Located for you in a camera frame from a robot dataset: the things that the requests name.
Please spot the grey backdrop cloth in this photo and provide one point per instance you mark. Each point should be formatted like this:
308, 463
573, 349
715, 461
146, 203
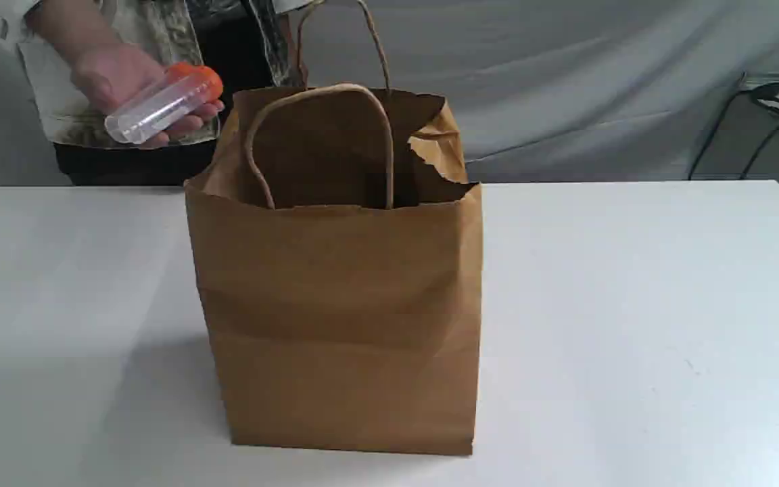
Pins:
543, 91

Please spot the person's right forearm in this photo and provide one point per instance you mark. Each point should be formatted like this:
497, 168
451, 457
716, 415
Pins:
72, 28

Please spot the clear tube orange cap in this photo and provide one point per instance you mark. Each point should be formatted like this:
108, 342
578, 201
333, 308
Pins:
184, 89

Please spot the brown paper bag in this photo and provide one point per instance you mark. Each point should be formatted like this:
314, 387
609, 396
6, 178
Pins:
338, 248

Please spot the person's patterned shirt torso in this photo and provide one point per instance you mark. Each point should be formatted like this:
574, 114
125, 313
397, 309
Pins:
248, 43

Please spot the person's right hand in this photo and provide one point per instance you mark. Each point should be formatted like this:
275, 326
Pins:
109, 74

